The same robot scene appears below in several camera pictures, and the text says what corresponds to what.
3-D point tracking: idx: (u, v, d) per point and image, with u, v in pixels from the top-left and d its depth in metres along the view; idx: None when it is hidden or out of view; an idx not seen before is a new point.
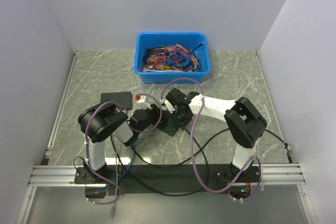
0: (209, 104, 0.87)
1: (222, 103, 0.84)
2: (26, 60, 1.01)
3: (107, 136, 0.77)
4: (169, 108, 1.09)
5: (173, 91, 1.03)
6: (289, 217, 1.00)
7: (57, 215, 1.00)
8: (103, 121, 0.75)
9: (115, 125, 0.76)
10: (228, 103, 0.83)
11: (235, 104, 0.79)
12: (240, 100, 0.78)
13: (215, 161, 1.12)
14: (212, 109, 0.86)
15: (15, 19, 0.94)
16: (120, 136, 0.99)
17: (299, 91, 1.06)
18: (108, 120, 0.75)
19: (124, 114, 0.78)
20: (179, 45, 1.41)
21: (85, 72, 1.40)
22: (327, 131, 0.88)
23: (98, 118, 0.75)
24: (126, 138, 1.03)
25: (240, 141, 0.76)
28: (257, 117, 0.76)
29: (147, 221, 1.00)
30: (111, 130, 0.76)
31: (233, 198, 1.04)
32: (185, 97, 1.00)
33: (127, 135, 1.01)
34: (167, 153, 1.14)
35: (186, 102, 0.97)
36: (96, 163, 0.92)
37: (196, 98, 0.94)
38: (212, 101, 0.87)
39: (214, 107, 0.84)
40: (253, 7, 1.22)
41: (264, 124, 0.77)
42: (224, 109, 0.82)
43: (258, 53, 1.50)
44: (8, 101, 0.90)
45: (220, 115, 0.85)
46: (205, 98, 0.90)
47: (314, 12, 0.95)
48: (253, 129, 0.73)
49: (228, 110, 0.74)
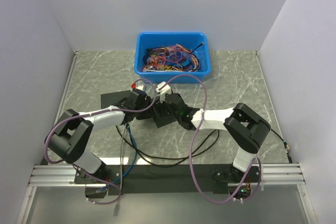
0: (209, 116, 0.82)
1: (221, 113, 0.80)
2: (26, 59, 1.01)
3: (82, 151, 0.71)
4: (160, 97, 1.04)
5: (179, 102, 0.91)
6: (289, 217, 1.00)
7: (58, 215, 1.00)
8: (66, 142, 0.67)
9: (82, 141, 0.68)
10: (226, 112, 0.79)
11: (233, 110, 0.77)
12: (237, 106, 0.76)
13: (215, 161, 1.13)
14: (212, 121, 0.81)
15: (16, 19, 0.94)
16: (112, 125, 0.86)
17: (299, 91, 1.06)
18: (70, 141, 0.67)
19: (87, 124, 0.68)
20: (179, 45, 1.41)
21: (85, 72, 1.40)
22: (327, 132, 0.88)
23: (60, 141, 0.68)
24: (117, 121, 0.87)
25: (245, 148, 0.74)
28: (258, 120, 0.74)
29: (147, 221, 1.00)
30: (81, 147, 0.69)
31: (233, 198, 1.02)
32: (187, 114, 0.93)
33: (119, 118, 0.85)
34: (168, 153, 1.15)
35: (189, 118, 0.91)
36: (90, 167, 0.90)
37: (197, 115, 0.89)
38: (211, 113, 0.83)
39: (214, 117, 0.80)
40: (254, 7, 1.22)
41: (268, 126, 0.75)
42: (224, 117, 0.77)
43: (258, 53, 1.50)
44: (9, 101, 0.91)
45: (221, 125, 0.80)
46: (205, 111, 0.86)
47: (314, 12, 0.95)
48: (256, 135, 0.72)
49: (227, 117, 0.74)
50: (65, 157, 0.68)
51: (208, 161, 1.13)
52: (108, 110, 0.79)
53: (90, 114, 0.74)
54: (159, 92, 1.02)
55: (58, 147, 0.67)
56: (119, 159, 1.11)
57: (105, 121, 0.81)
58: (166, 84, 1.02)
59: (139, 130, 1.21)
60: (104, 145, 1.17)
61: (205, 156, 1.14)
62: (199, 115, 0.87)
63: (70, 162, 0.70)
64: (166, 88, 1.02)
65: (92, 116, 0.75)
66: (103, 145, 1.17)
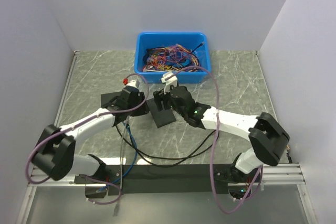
0: (226, 120, 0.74)
1: (242, 119, 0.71)
2: (26, 59, 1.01)
3: (68, 165, 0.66)
4: (164, 88, 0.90)
5: (187, 95, 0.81)
6: (290, 217, 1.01)
7: (58, 215, 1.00)
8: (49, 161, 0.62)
9: (66, 157, 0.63)
10: (249, 120, 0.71)
11: (258, 120, 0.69)
12: (261, 116, 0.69)
13: (216, 161, 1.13)
14: (230, 126, 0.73)
15: (16, 19, 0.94)
16: (103, 129, 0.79)
17: (299, 91, 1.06)
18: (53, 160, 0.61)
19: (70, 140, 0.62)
20: (179, 45, 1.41)
21: (85, 72, 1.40)
22: (327, 131, 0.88)
23: (43, 160, 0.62)
24: (108, 124, 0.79)
25: (264, 162, 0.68)
28: (281, 134, 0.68)
29: (147, 221, 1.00)
30: (66, 162, 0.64)
31: (233, 198, 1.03)
32: (195, 110, 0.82)
33: (109, 120, 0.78)
34: (168, 153, 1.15)
35: (197, 116, 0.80)
36: (88, 170, 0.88)
37: (207, 112, 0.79)
38: (230, 117, 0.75)
39: (234, 124, 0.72)
40: (254, 7, 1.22)
41: (287, 138, 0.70)
42: (247, 126, 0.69)
43: (258, 53, 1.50)
44: (9, 101, 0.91)
45: (239, 132, 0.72)
46: (221, 113, 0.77)
47: (314, 12, 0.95)
48: (278, 148, 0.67)
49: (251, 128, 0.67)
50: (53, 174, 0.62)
51: (208, 161, 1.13)
52: (94, 116, 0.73)
53: (72, 127, 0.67)
54: (165, 82, 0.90)
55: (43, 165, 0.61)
56: (119, 159, 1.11)
57: (94, 129, 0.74)
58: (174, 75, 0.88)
59: (139, 130, 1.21)
60: (104, 145, 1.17)
61: (205, 156, 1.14)
62: (212, 114, 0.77)
63: (58, 178, 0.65)
64: (174, 79, 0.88)
65: (75, 128, 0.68)
66: (103, 145, 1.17)
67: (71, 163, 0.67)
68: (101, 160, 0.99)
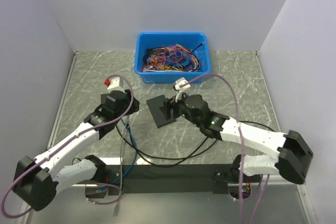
0: (250, 136, 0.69)
1: (269, 136, 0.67)
2: (26, 59, 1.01)
3: (50, 193, 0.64)
4: (177, 96, 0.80)
5: (203, 105, 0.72)
6: (290, 217, 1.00)
7: (58, 215, 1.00)
8: (28, 196, 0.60)
9: (45, 189, 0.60)
10: (276, 137, 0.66)
11: (286, 138, 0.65)
12: (290, 135, 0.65)
13: (216, 161, 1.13)
14: (253, 142, 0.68)
15: (16, 19, 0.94)
16: (91, 144, 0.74)
17: (299, 91, 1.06)
18: (31, 195, 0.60)
19: (44, 177, 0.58)
20: (179, 45, 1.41)
21: (85, 72, 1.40)
22: (327, 132, 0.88)
23: (23, 194, 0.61)
24: (94, 138, 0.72)
25: (286, 178, 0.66)
28: (306, 151, 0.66)
29: (146, 221, 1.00)
30: (46, 193, 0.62)
31: (233, 198, 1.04)
32: (211, 120, 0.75)
33: (94, 136, 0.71)
34: (168, 153, 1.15)
35: (214, 128, 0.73)
36: (88, 174, 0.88)
37: (227, 125, 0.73)
38: (253, 131, 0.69)
39: (260, 140, 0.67)
40: (254, 7, 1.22)
41: (311, 156, 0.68)
42: (274, 145, 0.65)
43: (258, 53, 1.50)
44: (9, 100, 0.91)
45: (263, 150, 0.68)
46: (242, 127, 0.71)
47: (314, 12, 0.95)
48: (304, 167, 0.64)
49: (280, 147, 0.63)
50: (36, 203, 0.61)
51: (208, 161, 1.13)
52: (74, 137, 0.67)
53: (47, 157, 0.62)
54: (178, 89, 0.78)
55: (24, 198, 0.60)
56: (119, 159, 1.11)
57: (77, 149, 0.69)
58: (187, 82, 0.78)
59: (139, 130, 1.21)
60: (104, 145, 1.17)
61: (205, 156, 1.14)
62: (233, 127, 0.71)
63: (43, 204, 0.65)
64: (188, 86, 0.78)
65: (52, 157, 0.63)
66: (103, 145, 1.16)
67: (54, 188, 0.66)
68: (103, 162, 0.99)
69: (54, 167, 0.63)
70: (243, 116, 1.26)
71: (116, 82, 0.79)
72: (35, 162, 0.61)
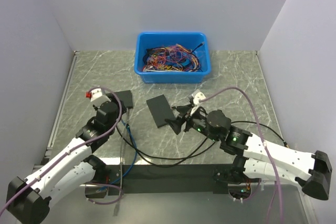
0: (278, 156, 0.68)
1: (298, 158, 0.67)
2: (26, 59, 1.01)
3: (43, 210, 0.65)
4: (194, 109, 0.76)
5: (228, 122, 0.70)
6: (290, 217, 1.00)
7: (57, 215, 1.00)
8: (20, 216, 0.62)
9: (37, 208, 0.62)
10: (305, 158, 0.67)
11: (316, 160, 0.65)
12: (319, 157, 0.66)
13: (215, 161, 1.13)
14: (282, 162, 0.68)
15: (16, 19, 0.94)
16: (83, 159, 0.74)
17: (299, 91, 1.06)
18: (23, 215, 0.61)
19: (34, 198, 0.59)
20: (179, 45, 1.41)
21: (85, 72, 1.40)
22: (327, 132, 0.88)
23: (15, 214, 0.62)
24: (87, 153, 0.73)
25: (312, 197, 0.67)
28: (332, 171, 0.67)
29: (146, 221, 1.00)
30: (39, 211, 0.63)
31: (233, 198, 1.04)
32: (233, 137, 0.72)
33: (86, 152, 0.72)
34: (168, 153, 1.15)
35: (238, 146, 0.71)
36: (85, 177, 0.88)
37: (251, 142, 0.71)
38: (281, 151, 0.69)
39: (289, 161, 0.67)
40: (254, 7, 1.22)
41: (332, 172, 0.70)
42: (305, 167, 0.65)
43: (258, 53, 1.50)
44: (9, 100, 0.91)
45: (291, 170, 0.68)
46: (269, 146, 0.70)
47: (314, 12, 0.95)
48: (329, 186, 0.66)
49: (312, 170, 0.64)
50: (30, 221, 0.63)
51: (208, 161, 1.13)
52: (65, 155, 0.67)
53: (38, 178, 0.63)
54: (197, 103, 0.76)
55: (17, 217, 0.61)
56: (119, 159, 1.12)
57: (69, 166, 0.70)
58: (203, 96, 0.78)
59: (139, 130, 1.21)
60: (104, 145, 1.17)
61: (205, 156, 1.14)
62: (259, 146, 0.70)
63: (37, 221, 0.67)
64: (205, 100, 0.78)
65: (42, 177, 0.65)
66: (103, 145, 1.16)
67: (47, 205, 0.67)
68: (103, 162, 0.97)
69: (46, 185, 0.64)
70: (243, 116, 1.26)
71: (98, 92, 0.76)
72: (26, 182, 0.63)
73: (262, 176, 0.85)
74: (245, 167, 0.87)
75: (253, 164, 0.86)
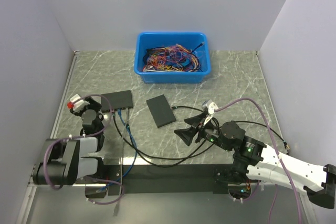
0: (292, 168, 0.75)
1: (311, 170, 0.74)
2: (26, 59, 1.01)
3: (75, 170, 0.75)
4: (206, 120, 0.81)
5: (242, 134, 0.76)
6: (290, 217, 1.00)
7: (58, 215, 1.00)
8: (61, 166, 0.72)
9: (74, 159, 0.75)
10: (317, 170, 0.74)
11: (327, 173, 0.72)
12: (331, 170, 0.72)
13: (216, 161, 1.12)
14: (296, 174, 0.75)
15: (15, 19, 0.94)
16: (90, 151, 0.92)
17: (299, 91, 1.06)
18: (66, 162, 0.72)
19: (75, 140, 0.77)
20: (179, 45, 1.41)
21: (85, 72, 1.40)
22: (327, 132, 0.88)
23: (54, 167, 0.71)
24: (94, 147, 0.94)
25: (317, 204, 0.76)
28: None
29: (147, 221, 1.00)
30: (74, 165, 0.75)
31: (233, 198, 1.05)
32: (247, 148, 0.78)
33: (93, 144, 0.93)
34: (168, 153, 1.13)
35: (254, 157, 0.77)
36: (91, 168, 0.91)
37: (265, 153, 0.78)
38: (295, 164, 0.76)
39: (303, 174, 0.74)
40: (254, 7, 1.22)
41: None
42: (318, 180, 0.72)
43: (258, 53, 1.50)
44: (9, 100, 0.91)
45: (303, 181, 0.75)
46: (282, 158, 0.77)
47: (314, 12, 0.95)
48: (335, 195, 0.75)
49: (324, 183, 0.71)
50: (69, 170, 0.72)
51: (208, 161, 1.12)
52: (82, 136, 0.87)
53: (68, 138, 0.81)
54: (210, 113, 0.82)
55: (54, 173, 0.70)
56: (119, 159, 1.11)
57: (84, 147, 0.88)
58: (217, 107, 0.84)
59: (140, 129, 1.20)
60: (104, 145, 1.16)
61: (205, 156, 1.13)
62: (273, 158, 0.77)
63: (70, 183, 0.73)
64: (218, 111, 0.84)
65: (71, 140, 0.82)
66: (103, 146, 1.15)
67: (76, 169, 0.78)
68: (100, 159, 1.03)
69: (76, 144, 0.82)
70: (243, 116, 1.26)
71: (79, 102, 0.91)
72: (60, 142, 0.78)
73: (264, 178, 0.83)
74: (248, 169, 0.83)
75: (256, 167, 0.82)
